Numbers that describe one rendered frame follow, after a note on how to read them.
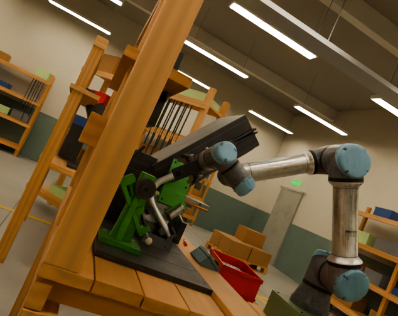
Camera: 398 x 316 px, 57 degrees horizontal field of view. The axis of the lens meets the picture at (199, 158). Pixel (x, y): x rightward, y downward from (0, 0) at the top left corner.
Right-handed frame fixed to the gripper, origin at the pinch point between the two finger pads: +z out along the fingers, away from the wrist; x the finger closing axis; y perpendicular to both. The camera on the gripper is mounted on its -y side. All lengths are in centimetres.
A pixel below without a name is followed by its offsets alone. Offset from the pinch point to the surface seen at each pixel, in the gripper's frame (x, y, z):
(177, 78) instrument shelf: 30.1, 1.7, -24.2
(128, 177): 5.2, -23.8, -9.3
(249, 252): -203, 301, 544
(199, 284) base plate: -37.8, -17.3, -16.1
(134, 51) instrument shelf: 43, -10, -25
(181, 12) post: 38, -6, -55
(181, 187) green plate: -6.3, 3.9, 17.8
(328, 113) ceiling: 2, 720, 595
